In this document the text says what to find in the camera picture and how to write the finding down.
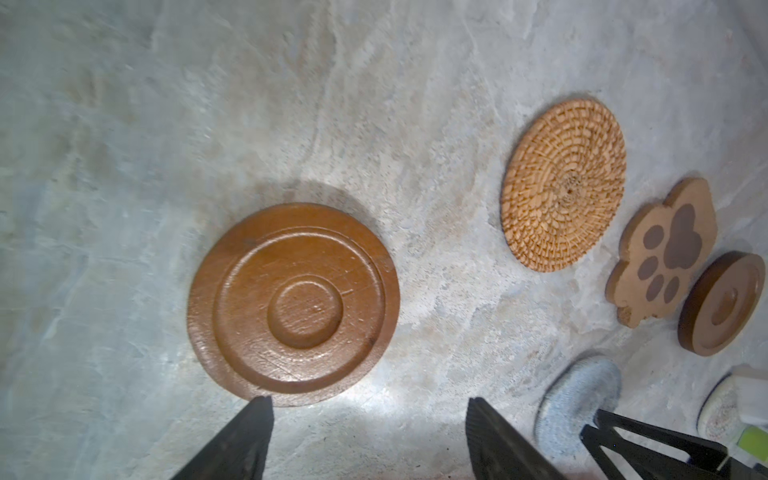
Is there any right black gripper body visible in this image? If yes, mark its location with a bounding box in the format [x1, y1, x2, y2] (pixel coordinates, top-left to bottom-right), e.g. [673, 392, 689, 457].
[579, 409, 768, 480]

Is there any white lace coaster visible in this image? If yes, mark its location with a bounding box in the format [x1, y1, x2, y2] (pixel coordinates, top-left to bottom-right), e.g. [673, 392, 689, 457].
[697, 375, 746, 445]

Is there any grey felt round coaster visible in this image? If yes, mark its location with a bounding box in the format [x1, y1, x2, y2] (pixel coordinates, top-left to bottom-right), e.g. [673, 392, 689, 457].
[534, 355, 622, 459]

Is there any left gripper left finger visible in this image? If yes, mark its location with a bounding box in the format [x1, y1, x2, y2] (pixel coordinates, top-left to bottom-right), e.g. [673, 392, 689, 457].
[172, 396, 274, 480]

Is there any brown wooden coaster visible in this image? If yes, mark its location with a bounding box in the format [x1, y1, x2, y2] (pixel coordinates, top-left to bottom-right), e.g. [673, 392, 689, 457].
[187, 203, 400, 407]
[678, 251, 766, 357]

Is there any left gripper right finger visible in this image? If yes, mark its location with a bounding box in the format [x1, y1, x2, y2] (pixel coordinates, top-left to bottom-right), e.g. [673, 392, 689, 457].
[465, 397, 566, 480]

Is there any woven rattan coaster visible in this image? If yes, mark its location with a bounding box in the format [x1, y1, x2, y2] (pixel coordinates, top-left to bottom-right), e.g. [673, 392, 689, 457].
[500, 98, 626, 273]

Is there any cork paw print coaster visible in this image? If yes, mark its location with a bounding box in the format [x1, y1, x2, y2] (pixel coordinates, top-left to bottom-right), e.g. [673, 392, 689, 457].
[606, 177, 718, 328]

